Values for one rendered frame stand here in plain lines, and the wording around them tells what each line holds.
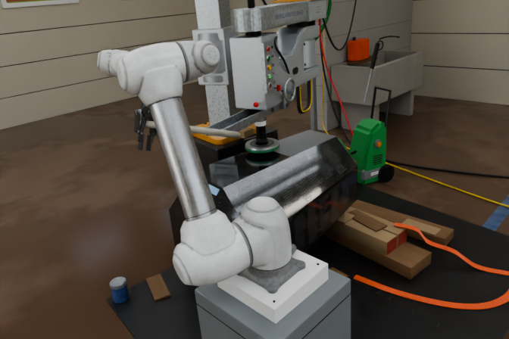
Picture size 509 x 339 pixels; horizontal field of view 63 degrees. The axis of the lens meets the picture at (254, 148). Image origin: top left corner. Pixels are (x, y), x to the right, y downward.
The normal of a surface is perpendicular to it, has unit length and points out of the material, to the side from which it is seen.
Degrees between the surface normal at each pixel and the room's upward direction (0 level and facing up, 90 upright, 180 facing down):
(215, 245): 65
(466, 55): 90
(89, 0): 90
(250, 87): 90
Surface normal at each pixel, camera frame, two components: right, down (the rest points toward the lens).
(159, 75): 0.43, 0.00
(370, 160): 0.41, 0.29
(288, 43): -0.39, -0.51
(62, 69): 0.71, 0.19
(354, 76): -0.70, 0.29
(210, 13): -0.35, 0.35
